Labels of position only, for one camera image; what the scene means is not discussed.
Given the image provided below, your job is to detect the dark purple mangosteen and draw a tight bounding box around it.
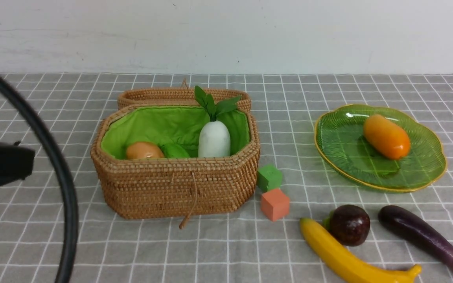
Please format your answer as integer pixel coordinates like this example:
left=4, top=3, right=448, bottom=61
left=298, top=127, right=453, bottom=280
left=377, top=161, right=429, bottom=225
left=322, top=204, right=370, bottom=246

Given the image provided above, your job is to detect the brown potato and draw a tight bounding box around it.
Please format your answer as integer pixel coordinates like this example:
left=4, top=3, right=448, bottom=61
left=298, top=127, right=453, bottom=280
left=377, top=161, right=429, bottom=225
left=125, top=141, right=165, bottom=160

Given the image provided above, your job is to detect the orange foam cube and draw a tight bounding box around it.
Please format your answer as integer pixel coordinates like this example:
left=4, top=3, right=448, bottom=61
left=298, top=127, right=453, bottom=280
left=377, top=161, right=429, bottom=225
left=261, top=188, right=291, bottom=222

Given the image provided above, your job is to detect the green glass leaf plate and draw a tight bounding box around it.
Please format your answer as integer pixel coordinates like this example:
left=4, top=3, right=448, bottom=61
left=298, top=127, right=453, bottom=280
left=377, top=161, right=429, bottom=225
left=314, top=104, right=447, bottom=193

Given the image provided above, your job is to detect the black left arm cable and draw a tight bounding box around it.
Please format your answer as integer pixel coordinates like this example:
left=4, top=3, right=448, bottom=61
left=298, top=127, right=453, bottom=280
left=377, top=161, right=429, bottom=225
left=0, top=59, right=79, bottom=283

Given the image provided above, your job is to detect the green foam cube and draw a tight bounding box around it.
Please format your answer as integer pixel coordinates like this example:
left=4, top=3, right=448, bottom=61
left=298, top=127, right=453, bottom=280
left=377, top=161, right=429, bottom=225
left=257, top=164, right=284, bottom=193

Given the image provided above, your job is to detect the orange mango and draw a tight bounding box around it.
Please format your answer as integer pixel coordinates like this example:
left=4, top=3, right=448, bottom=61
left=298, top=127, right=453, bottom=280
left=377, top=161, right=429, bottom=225
left=363, top=114, right=411, bottom=160

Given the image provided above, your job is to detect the woven rattan basket lid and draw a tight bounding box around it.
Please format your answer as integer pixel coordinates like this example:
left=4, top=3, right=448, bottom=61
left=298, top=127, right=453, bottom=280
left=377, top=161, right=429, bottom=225
left=117, top=79, right=251, bottom=112

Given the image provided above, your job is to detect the white radish with leaves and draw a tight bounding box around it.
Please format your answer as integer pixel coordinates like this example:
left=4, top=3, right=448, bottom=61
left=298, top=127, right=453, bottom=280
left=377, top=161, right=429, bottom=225
left=194, top=85, right=241, bottom=158

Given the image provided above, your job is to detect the purple eggplant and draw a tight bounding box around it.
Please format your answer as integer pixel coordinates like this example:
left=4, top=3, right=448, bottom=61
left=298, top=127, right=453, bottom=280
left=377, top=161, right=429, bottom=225
left=377, top=205, right=453, bottom=272

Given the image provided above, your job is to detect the woven rattan basket green lining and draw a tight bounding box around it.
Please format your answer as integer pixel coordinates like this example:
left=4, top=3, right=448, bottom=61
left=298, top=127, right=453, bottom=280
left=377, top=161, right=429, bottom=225
left=90, top=104, right=261, bottom=220

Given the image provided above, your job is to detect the yellow banana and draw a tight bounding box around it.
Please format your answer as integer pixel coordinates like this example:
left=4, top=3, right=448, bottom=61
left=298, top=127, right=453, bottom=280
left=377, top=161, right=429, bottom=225
left=300, top=217, right=422, bottom=283

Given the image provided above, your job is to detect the grey checked tablecloth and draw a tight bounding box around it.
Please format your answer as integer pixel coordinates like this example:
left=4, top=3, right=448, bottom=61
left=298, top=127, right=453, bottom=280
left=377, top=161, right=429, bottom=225
left=5, top=73, right=453, bottom=283

